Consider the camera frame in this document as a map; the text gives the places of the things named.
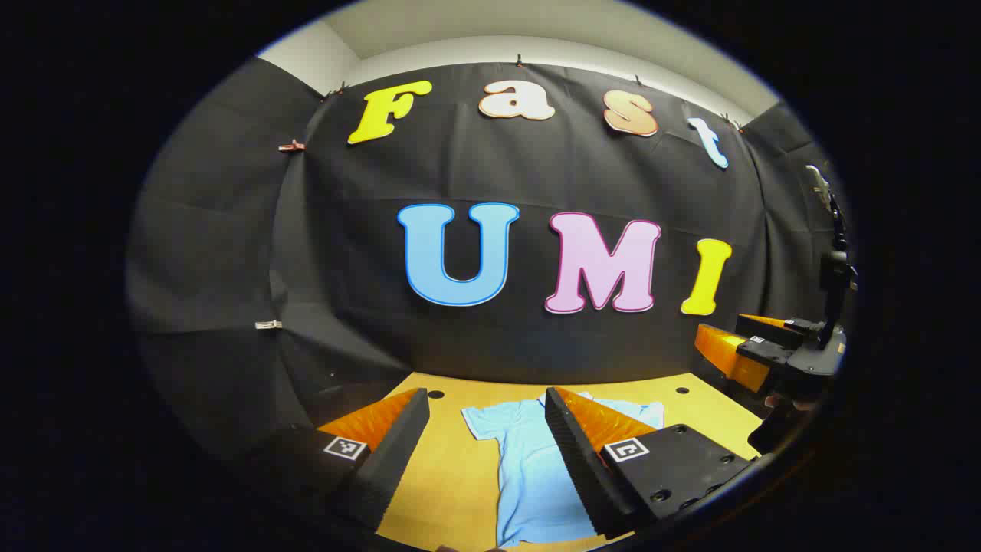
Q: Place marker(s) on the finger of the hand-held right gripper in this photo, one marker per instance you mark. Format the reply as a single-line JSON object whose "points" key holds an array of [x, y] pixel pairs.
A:
{"points": [[728, 354], [770, 328]]}

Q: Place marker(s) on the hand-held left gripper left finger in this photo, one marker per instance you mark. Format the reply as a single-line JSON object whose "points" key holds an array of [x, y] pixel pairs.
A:
{"points": [[395, 460]]}

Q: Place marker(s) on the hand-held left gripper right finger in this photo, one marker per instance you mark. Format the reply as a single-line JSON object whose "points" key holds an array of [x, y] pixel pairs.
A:
{"points": [[582, 475]]}

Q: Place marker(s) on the light blue T-shirt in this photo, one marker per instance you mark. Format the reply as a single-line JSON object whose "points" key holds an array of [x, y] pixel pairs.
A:
{"points": [[529, 475]]}

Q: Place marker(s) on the small white clip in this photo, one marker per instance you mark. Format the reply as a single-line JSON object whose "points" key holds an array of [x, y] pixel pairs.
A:
{"points": [[268, 324]]}

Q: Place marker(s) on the black backdrop cloth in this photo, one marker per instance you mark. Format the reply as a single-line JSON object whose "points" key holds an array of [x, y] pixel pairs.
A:
{"points": [[345, 268]]}

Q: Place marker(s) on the small red clip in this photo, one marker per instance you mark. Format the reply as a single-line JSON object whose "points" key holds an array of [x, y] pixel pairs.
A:
{"points": [[291, 146]]}

